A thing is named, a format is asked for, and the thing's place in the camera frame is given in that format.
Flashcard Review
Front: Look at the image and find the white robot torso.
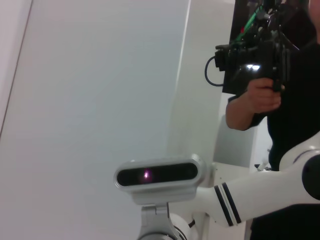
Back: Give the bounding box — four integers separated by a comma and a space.
169, 161, 253, 240

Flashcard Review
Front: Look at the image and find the black handheld controller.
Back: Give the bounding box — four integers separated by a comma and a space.
214, 0, 301, 95

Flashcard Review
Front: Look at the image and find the silver head camera mount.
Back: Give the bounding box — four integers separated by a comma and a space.
136, 201, 181, 240

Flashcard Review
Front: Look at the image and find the black controller cable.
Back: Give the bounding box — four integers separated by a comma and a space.
204, 55, 225, 88

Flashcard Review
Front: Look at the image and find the person bare forearm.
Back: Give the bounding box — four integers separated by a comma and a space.
224, 95, 256, 132

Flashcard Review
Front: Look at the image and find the silver head camera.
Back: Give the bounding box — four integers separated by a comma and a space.
113, 153, 207, 205

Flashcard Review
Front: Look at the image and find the green cable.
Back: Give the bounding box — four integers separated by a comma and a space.
229, 4, 264, 46

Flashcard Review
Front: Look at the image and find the person in black shirt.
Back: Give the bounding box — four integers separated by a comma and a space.
249, 0, 320, 240

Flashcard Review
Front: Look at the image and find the person right hand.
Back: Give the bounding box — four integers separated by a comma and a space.
245, 79, 286, 115

